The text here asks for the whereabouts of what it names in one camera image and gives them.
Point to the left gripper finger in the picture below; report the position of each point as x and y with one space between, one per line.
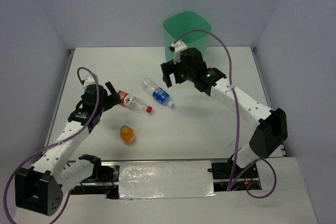
112 100
111 88

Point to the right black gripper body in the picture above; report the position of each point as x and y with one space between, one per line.
189 75

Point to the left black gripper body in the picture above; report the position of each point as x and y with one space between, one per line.
102 106

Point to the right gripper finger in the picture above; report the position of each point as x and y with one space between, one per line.
179 71
167 69

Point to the clear bottle red label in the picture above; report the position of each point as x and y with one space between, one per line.
134 103

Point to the clear bottle blue label white cap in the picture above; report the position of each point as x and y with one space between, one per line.
156 92

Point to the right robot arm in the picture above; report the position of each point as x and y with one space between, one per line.
270 126

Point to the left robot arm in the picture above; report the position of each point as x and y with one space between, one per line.
42 187

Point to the green plastic bin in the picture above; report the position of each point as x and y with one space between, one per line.
182 22

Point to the orange juice bottle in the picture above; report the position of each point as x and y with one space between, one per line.
127 135

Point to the silver tape panel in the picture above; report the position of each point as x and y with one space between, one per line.
165 180

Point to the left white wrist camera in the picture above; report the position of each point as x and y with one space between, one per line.
88 81

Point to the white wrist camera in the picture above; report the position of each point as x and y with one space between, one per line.
177 48
88 81

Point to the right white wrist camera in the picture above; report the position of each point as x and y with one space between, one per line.
177 48

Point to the metal base rail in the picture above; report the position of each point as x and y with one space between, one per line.
107 183

